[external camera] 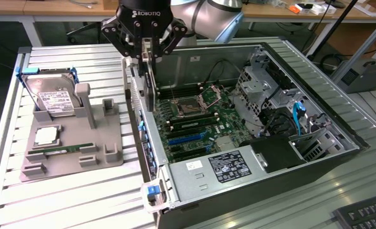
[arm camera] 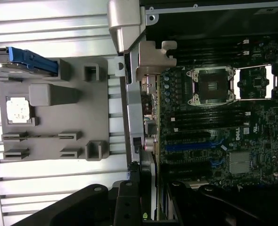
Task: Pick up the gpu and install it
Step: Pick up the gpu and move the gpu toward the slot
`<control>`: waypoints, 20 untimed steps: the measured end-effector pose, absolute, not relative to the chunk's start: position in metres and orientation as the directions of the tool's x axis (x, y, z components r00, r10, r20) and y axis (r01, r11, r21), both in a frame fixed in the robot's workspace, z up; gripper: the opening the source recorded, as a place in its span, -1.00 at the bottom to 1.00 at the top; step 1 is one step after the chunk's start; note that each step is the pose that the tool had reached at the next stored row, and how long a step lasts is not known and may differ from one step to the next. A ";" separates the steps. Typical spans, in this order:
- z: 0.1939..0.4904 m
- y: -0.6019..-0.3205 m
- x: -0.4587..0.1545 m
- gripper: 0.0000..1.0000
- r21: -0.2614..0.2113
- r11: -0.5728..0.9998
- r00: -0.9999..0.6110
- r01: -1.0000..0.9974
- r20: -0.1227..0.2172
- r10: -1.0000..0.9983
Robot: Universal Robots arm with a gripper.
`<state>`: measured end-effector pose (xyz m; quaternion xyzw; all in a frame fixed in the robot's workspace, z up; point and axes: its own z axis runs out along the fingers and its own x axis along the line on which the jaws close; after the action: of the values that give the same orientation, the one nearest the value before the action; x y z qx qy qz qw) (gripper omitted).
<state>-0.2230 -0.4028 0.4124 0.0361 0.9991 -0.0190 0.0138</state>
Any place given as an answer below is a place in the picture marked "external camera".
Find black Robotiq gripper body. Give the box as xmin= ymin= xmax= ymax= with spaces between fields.
xmin=116 ymin=0 xmax=173 ymax=40

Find black graphics card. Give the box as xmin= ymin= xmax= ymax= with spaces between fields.
xmin=131 ymin=38 xmax=159 ymax=113

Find black office chair base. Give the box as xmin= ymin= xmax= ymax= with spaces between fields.
xmin=65 ymin=21 xmax=119 ymax=43

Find black RAM slot bank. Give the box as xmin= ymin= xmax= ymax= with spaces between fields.
xmin=167 ymin=113 xmax=220 ymax=132
xmin=157 ymin=84 xmax=201 ymax=100

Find metal socket cover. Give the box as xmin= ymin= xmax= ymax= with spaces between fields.
xmin=196 ymin=85 xmax=223 ymax=108

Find CPU socket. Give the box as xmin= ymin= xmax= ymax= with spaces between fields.
xmin=171 ymin=96 xmax=207 ymax=119

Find hard disk in blue caddy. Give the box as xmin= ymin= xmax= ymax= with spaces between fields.
xmin=14 ymin=66 xmax=81 ymax=117

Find wooden desk grey legs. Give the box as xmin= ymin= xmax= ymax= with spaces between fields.
xmin=242 ymin=0 xmax=376 ymax=48
xmin=0 ymin=0 xmax=120 ymax=47

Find metal disk bay cage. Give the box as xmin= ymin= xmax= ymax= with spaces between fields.
xmin=235 ymin=65 xmax=302 ymax=134

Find green motherboard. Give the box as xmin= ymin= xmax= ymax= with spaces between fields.
xmin=147 ymin=83 xmax=252 ymax=163

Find grey plastic parts rack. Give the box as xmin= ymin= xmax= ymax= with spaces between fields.
xmin=18 ymin=82 xmax=124 ymax=183

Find silver CPU chip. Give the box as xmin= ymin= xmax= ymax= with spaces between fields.
xmin=33 ymin=127 xmax=61 ymax=145

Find silver chipset heat sink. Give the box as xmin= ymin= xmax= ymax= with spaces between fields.
xmin=215 ymin=137 xmax=239 ymax=148

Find small white box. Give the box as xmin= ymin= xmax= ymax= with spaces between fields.
xmin=308 ymin=3 xmax=336 ymax=15

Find green RAM stick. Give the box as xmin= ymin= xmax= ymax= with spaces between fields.
xmin=26 ymin=143 xmax=94 ymax=155

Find black stand pole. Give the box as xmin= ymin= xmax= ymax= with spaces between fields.
xmin=304 ymin=0 xmax=359 ymax=59

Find black plastic air shroud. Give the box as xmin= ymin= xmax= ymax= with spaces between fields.
xmin=238 ymin=135 xmax=306 ymax=174

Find grey power supply unit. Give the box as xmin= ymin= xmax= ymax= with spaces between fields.
xmin=167 ymin=145 xmax=268 ymax=203

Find grey equipment box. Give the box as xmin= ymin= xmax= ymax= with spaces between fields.
xmin=328 ymin=58 xmax=376 ymax=94

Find black open PC case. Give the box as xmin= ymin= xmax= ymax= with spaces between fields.
xmin=120 ymin=42 xmax=370 ymax=229

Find black keyboard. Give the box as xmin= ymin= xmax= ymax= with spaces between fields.
xmin=332 ymin=193 xmax=376 ymax=229

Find black power wire bundle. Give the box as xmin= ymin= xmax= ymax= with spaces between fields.
xmin=256 ymin=100 xmax=295 ymax=138

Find blue SATA wire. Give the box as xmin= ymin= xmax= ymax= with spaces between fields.
xmin=291 ymin=101 xmax=304 ymax=138

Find silver case handle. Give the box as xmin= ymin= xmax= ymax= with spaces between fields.
xmin=140 ymin=182 xmax=168 ymax=213

